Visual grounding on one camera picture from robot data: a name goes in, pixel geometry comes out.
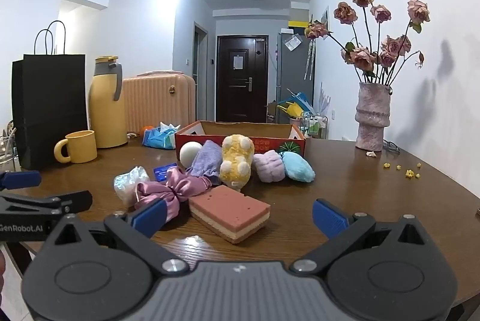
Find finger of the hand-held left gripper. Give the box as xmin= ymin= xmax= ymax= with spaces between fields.
xmin=0 ymin=171 xmax=42 ymax=191
xmin=0 ymin=190 xmax=94 ymax=223

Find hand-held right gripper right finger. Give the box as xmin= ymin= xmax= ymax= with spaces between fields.
xmin=289 ymin=198 xmax=433 ymax=275

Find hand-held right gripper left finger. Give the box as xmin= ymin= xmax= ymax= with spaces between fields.
xmin=45 ymin=198 xmax=191 ymax=275

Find clear plastic packet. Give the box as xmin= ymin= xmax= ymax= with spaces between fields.
xmin=113 ymin=166 xmax=151 ymax=208

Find purple satin bow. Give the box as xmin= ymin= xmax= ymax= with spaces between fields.
xmin=134 ymin=166 xmax=220 ymax=223

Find small blue packet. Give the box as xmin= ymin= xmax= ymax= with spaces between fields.
xmin=153 ymin=163 xmax=178 ymax=182

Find teal plush pad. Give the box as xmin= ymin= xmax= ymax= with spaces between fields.
xmin=281 ymin=151 xmax=317 ymax=184

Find white ball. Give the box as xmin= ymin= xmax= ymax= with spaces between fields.
xmin=179 ymin=142 xmax=204 ymax=169

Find pink layered sponge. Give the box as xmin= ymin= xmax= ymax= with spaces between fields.
xmin=188 ymin=185 xmax=272 ymax=245

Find lilac plush scrunchie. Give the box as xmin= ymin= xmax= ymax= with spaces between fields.
xmin=251 ymin=150 xmax=287 ymax=183

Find purple towel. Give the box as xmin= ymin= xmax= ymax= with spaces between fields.
xmin=185 ymin=140 xmax=224 ymax=187

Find printed cardboard box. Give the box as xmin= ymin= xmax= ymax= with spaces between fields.
xmin=175 ymin=120 xmax=308 ymax=166

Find yellow plush toy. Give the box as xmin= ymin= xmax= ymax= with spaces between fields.
xmin=218 ymin=134 xmax=255 ymax=193

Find blue soft tissue pack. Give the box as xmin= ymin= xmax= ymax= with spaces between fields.
xmin=142 ymin=122 xmax=183 ymax=150

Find yellow mug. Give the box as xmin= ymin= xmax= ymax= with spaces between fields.
xmin=53 ymin=130 xmax=98 ymax=164

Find black paper bag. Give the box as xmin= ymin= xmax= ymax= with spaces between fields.
xmin=11 ymin=20 xmax=89 ymax=172

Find scattered yellow petal bits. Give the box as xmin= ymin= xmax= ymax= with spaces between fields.
xmin=382 ymin=162 xmax=423 ymax=179

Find metal trolley rack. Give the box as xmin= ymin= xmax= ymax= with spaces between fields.
xmin=300 ymin=112 xmax=329 ymax=139

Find yellow thermos jug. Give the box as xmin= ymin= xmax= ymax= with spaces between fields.
xmin=88 ymin=56 xmax=129 ymax=149

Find pink textured vase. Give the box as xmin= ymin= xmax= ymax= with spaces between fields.
xmin=355 ymin=82 xmax=393 ymax=152

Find pink ribbed suitcase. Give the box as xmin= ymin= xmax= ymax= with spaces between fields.
xmin=122 ymin=71 xmax=197 ymax=136

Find yellow bag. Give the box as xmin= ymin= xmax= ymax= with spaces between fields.
xmin=277 ymin=101 xmax=303 ymax=119

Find blue plastic bags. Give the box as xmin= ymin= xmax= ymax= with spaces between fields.
xmin=288 ymin=91 xmax=314 ymax=115

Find grey refrigerator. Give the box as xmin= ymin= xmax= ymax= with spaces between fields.
xmin=276 ymin=30 xmax=316 ymax=109

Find dark brown door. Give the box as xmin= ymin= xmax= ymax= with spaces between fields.
xmin=216 ymin=35 xmax=269 ymax=124

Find grey interior door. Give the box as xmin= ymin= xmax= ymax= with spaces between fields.
xmin=193 ymin=22 xmax=209 ymax=112

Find bunch of dried roses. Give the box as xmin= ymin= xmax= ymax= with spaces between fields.
xmin=304 ymin=0 xmax=431 ymax=86

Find clear plastic bag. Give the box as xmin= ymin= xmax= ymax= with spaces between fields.
xmin=284 ymin=34 xmax=303 ymax=52

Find purple wall sticker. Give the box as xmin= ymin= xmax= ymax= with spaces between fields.
xmin=319 ymin=82 xmax=333 ymax=112

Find framed wall picture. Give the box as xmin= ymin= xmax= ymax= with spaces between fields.
xmin=320 ymin=6 xmax=331 ymax=37

